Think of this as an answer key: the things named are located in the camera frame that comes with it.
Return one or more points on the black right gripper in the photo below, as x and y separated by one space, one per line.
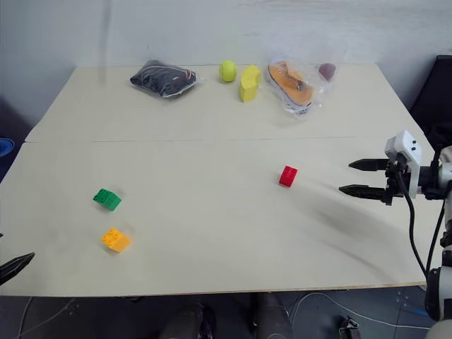
391 183

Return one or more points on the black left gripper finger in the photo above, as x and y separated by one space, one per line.
16 265

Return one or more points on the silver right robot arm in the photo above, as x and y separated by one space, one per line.
441 176

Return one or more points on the red toy brick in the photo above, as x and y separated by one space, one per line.
288 175

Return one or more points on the clear plastic bag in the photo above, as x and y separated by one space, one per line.
307 102

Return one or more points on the orange toy brick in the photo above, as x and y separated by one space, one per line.
116 240

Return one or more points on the black boxy object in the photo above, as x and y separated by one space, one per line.
436 95

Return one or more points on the green toy brick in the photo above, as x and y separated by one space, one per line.
107 199

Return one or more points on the dark red round object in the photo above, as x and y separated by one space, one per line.
327 71

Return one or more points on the blue round object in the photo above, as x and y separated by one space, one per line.
6 146

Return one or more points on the orange shoe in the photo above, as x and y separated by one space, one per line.
290 84

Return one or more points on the yellow foam sponge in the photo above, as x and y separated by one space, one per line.
250 84

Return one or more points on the small black floor device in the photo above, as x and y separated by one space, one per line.
347 327

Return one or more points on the yellow-green tennis ball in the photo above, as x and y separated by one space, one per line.
228 71

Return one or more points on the black garment in clear bag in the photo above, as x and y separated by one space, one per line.
164 79

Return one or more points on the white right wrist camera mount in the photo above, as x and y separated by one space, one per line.
406 150

